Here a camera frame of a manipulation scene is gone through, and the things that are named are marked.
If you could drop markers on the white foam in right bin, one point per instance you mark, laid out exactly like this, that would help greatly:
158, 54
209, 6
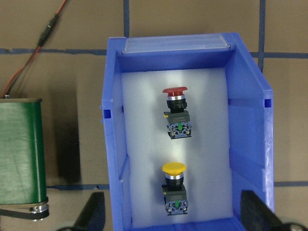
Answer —
205, 154

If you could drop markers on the green conveyor belt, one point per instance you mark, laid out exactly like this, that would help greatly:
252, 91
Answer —
22, 170

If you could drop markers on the red mushroom push button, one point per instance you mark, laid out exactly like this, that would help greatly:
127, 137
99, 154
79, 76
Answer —
178, 118

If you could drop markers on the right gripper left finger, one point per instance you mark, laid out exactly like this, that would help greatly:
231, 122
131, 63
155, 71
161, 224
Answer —
92, 216

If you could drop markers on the yellow push button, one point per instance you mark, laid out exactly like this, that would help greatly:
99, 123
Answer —
174, 191

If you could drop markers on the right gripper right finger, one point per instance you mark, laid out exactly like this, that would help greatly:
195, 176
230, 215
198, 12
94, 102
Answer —
255, 215

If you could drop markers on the right blue plastic bin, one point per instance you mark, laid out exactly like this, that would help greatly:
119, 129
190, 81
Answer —
250, 110

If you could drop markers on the right bin clear label holder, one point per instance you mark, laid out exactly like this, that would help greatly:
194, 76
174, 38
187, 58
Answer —
175, 43

